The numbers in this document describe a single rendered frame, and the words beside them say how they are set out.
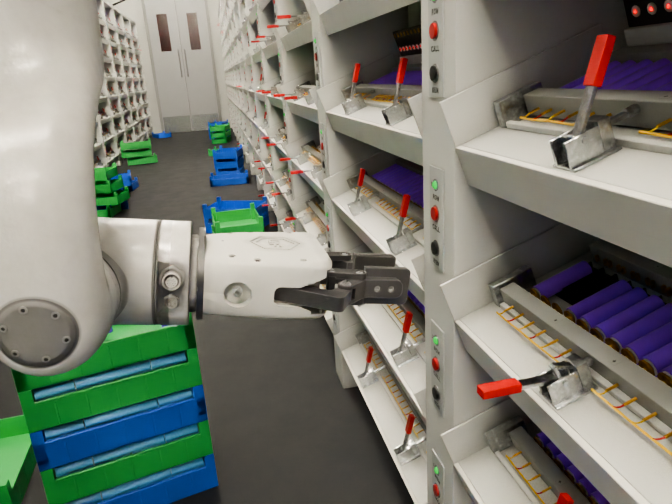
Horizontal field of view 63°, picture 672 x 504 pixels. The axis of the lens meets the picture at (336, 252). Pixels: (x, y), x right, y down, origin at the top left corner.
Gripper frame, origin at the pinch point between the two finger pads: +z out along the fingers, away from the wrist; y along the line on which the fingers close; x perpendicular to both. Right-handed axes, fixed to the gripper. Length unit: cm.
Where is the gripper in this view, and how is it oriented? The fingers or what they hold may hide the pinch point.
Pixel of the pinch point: (378, 277)
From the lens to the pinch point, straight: 48.5
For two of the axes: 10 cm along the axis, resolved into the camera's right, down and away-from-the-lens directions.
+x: -1.0, 9.6, 2.7
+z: 9.7, 0.4, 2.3
